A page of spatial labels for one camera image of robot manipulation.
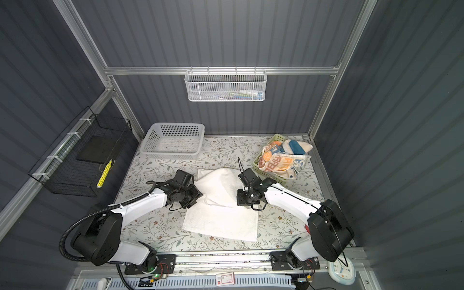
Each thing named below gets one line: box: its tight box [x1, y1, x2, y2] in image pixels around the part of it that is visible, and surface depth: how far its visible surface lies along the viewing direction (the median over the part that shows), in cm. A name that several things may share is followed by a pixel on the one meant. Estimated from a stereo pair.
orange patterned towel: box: [258, 140, 312, 180], surface depth 96 cm
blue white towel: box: [282, 138, 313, 155], surface depth 104 cm
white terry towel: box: [181, 167, 260, 242], surface depth 89 cm
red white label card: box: [216, 271, 235, 287], surface depth 71 cm
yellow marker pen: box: [96, 159, 113, 189], surface depth 70 cm
